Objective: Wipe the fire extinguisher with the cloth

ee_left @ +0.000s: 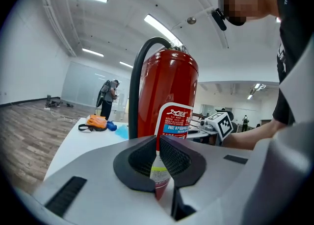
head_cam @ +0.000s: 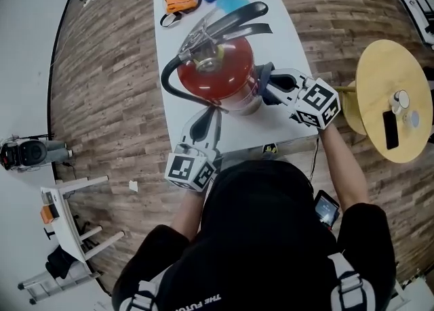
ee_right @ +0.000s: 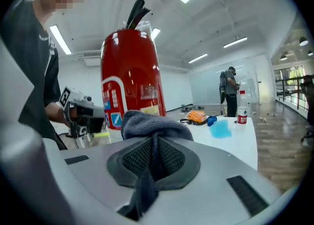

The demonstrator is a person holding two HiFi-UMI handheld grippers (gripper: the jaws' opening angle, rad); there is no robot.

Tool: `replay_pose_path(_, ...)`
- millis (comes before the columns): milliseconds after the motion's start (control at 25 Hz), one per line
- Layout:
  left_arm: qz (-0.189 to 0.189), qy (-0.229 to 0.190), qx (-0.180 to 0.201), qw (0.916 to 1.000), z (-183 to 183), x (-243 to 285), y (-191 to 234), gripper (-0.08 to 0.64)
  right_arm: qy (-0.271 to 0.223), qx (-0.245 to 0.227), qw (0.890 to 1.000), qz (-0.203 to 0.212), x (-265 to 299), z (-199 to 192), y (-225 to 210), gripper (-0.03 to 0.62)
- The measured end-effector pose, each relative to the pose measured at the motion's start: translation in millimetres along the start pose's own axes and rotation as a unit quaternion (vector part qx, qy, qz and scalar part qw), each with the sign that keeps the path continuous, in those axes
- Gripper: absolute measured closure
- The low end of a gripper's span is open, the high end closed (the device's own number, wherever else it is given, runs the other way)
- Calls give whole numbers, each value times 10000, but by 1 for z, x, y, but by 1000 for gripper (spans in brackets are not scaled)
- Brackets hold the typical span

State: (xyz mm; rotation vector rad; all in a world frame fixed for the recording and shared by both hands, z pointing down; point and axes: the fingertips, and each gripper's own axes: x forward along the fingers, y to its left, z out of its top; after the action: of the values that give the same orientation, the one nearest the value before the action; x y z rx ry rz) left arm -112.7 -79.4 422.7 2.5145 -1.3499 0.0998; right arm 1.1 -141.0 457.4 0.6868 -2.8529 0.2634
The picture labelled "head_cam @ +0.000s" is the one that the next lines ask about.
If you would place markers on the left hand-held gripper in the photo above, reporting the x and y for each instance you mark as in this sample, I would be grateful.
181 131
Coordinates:
186 169

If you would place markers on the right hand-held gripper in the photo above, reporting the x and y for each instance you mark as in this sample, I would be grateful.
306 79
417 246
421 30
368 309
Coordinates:
317 103

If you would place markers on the dark grey cloth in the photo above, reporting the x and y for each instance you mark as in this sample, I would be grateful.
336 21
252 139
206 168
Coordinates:
262 76

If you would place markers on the red fire extinguisher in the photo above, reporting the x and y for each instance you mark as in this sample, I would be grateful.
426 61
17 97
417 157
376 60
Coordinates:
217 76

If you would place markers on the person's right forearm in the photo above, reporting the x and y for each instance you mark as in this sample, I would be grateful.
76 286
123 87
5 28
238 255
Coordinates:
342 167

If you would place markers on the person's left forearm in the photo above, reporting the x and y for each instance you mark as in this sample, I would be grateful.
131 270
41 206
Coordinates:
186 214

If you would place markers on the person's yellow black shoe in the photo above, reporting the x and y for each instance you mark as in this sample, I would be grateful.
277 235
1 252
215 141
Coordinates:
270 148

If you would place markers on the white paper scrap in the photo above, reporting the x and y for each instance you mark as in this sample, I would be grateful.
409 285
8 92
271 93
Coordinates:
133 186

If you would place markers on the round yellow table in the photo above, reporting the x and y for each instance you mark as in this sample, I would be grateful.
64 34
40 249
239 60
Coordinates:
383 72

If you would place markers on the black smartphone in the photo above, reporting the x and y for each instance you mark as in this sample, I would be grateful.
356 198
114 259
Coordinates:
390 130

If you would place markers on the white mug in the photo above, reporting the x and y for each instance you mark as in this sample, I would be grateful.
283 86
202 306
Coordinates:
400 101

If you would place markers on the person in black t-shirt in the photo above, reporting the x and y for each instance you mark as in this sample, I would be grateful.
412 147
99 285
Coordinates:
261 235

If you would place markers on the small white cup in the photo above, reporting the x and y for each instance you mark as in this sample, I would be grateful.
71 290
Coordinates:
412 119

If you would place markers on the black device with screen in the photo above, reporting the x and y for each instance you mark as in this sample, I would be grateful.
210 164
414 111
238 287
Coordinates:
326 209

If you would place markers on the black metal railing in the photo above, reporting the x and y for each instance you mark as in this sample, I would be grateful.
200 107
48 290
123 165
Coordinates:
407 1

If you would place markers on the white side table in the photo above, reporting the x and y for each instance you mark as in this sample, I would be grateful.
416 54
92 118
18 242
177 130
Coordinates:
68 221

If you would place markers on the small black grey box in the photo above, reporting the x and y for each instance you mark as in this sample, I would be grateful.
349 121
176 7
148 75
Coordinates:
47 197

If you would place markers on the white power strip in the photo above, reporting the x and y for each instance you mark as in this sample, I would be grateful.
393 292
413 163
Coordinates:
88 1

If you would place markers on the orange box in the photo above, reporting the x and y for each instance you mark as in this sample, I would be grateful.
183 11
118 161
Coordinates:
47 215

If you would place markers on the small black stand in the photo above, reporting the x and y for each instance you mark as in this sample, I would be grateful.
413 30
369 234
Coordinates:
49 235

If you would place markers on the black bag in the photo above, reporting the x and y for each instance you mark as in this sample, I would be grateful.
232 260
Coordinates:
61 262

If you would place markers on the aluminium ladder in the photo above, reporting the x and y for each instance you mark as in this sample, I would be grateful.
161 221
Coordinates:
54 286

